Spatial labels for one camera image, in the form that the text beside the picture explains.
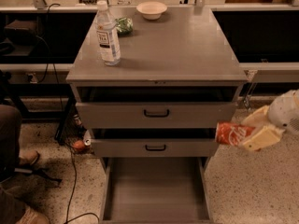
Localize grey drawer cabinet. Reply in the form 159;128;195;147
65;5;249;159

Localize black top drawer handle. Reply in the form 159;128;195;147
143;109;170;118

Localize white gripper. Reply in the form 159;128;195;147
241;90;299;151

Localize grey bottom drawer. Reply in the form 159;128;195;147
99;157;214;224

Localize red coke can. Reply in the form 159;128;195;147
215;122;255;146

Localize person leg brown trousers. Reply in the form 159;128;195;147
0;105;25;224

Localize grey middle drawer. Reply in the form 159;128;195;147
92;128;219;158

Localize orange ball on floor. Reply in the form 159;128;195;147
72;140;85;152

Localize tan shoe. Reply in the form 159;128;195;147
16;206;50;224
19;150;40;167

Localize clear tea bottle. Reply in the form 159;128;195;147
95;1;121;65

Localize tan shoe lower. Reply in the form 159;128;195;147
16;206;50;224

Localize grey top drawer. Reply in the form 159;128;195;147
77;87;236;129

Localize black middle drawer handle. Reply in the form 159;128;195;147
145;145;166;152

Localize grey drawer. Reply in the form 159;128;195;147
99;157;214;224
92;128;219;158
77;87;236;129

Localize black floor cable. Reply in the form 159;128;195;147
34;3;101;224

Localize tan shoe upper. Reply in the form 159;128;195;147
19;150;40;167

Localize green chip bag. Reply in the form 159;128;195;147
116;17;133;35

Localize black chair base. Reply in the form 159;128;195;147
14;168;62;183

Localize black drawer handle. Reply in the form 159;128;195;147
143;109;170;118
145;145;166;152

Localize white bowl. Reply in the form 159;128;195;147
136;1;167;21

